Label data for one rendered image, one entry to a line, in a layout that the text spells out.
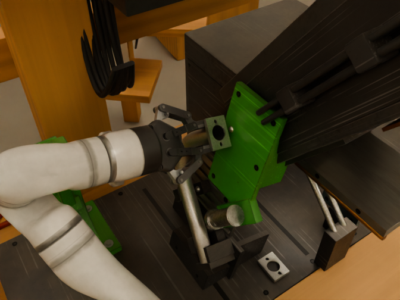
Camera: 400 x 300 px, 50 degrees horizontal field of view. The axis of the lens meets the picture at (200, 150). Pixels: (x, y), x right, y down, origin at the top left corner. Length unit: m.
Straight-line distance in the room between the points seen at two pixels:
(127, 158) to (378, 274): 0.58
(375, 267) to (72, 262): 0.63
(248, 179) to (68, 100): 0.40
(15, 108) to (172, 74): 1.03
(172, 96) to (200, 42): 1.91
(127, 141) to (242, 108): 0.20
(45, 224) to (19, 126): 2.21
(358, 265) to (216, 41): 0.54
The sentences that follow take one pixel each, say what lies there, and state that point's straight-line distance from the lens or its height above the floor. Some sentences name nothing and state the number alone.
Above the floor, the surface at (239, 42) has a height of 1.24.
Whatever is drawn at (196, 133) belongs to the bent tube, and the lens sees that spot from 0.75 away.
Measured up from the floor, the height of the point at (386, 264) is 0.90.
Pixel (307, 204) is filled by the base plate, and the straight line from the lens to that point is 1.04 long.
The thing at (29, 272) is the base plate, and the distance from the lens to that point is 0.97.
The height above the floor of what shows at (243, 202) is 1.10.
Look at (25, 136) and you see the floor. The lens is 2.69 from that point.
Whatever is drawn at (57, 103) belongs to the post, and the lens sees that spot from 0.90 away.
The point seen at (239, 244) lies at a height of 0.97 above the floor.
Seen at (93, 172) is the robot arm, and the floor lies 1.26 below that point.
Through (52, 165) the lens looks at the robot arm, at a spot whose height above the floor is 1.29.
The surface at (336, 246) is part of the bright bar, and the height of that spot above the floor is 0.99.
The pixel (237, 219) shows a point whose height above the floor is 1.08.
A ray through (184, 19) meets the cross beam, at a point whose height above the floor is 1.20.
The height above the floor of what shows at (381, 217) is 1.13.
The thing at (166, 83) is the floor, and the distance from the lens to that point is 2.91.
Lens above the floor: 1.69
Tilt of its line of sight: 44 degrees down
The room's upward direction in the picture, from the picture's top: straight up
